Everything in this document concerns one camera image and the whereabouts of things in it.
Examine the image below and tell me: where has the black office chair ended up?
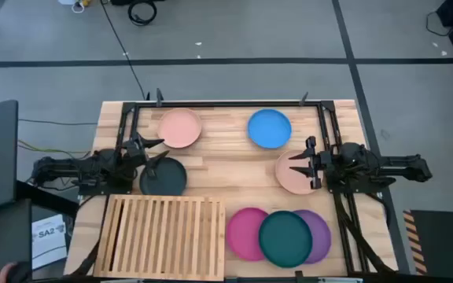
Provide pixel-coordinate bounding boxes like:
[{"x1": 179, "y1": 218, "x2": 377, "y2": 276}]
[{"x1": 6, "y1": 261, "x2": 33, "y2": 283}]

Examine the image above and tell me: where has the salmon pink plate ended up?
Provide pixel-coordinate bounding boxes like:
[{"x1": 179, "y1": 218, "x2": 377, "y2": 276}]
[
  {"x1": 157, "y1": 107, "x2": 203, "y2": 149},
  {"x1": 274, "y1": 149, "x2": 325, "y2": 196}
]

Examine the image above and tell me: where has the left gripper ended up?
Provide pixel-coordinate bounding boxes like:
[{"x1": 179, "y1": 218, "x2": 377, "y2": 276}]
[{"x1": 122, "y1": 132, "x2": 171, "y2": 178}]

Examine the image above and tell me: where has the coiled black cable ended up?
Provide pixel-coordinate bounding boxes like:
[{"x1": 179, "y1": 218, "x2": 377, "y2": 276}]
[{"x1": 127, "y1": 0, "x2": 158, "y2": 27}]

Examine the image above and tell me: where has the wooden slatted shelf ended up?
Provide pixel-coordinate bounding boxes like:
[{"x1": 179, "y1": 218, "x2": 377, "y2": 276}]
[{"x1": 92, "y1": 193, "x2": 227, "y2": 282}]

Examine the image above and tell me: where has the dark grey cabinet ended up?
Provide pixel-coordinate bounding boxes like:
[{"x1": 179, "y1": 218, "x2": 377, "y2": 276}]
[{"x1": 0, "y1": 198, "x2": 33, "y2": 272}]

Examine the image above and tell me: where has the dark grey plate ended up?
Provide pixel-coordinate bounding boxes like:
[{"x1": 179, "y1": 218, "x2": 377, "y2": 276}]
[{"x1": 138, "y1": 156, "x2": 188, "y2": 197}]

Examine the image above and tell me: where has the teal green plate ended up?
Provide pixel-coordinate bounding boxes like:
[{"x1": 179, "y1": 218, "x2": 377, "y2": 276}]
[{"x1": 258, "y1": 210, "x2": 314, "y2": 270}]

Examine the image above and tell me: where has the black aluminium table frame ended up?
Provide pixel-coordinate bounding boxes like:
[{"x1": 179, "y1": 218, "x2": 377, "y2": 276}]
[{"x1": 116, "y1": 100, "x2": 399, "y2": 276}]

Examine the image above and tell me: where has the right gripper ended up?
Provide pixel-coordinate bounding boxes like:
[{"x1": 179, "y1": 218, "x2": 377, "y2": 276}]
[{"x1": 287, "y1": 135, "x2": 335, "y2": 190}]

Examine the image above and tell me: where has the blue plate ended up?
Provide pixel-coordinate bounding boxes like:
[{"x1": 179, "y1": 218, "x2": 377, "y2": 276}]
[{"x1": 247, "y1": 108, "x2": 293, "y2": 150}]

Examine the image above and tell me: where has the yellow green cable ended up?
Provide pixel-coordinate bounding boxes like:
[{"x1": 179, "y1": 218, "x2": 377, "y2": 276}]
[{"x1": 17, "y1": 139, "x2": 93, "y2": 156}]

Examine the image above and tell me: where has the purple plate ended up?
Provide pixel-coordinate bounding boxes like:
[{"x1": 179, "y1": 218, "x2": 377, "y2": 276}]
[{"x1": 292, "y1": 209, "x2": 333, "y2": 265}]

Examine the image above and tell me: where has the white paper sheet SA2 print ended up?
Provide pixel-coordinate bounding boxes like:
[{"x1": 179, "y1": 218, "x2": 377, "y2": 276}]
[{"x1": 31, "y1": 214, "x2": 68, "y2": 270}]

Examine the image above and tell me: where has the thin grey cable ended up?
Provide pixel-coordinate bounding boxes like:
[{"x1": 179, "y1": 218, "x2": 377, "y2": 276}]
[{"x1": 17, "y1": 118, "x2": 98, "y2": 127}]

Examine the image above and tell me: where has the magenta plate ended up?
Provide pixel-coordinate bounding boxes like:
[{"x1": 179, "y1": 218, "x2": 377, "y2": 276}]
[{"x1": 226, "y1": 207, "x2": 270, "y2": 263}]

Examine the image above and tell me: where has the black mat with hazard stripes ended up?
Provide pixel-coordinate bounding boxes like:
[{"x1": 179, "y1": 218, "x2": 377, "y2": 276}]
[{"x1": 403, "y1": 209, "x2": 453, "y2": 276}]

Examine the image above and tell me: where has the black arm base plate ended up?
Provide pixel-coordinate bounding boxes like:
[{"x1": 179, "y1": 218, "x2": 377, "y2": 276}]
[
  {"x1": 324, "y1": 172, "x2": 396, "y2": 194},
  {"x1": 77, "y1": 178, "x2": 135, "y2": 197}
]

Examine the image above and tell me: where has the long black floor cable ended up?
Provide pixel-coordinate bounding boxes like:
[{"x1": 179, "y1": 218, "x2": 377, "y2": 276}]
[{"x1": 99, "y1": 0, "x2": 151, "y2": 101}]

